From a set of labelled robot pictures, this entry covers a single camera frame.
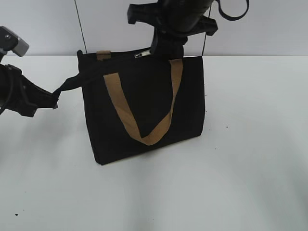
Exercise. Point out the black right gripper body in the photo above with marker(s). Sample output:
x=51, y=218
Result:
x=180, y=18

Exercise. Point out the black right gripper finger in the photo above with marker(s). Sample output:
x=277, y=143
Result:
x=176, y=46
x=161, y=44

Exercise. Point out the silver zipper pull with ring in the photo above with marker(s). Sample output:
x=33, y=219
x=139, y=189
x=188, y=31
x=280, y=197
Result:
x=142, y=54

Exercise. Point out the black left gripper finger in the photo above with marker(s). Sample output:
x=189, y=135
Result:
x=46, y=101
x=32, y=91

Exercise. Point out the black bag with tan handles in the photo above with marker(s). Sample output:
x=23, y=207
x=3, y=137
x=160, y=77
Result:
x=134, y=103

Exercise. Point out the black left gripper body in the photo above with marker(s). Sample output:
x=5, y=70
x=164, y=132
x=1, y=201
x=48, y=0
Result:
x=11, y=92

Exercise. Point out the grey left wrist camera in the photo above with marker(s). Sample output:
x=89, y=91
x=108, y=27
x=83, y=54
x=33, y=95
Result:
x=10, y=41

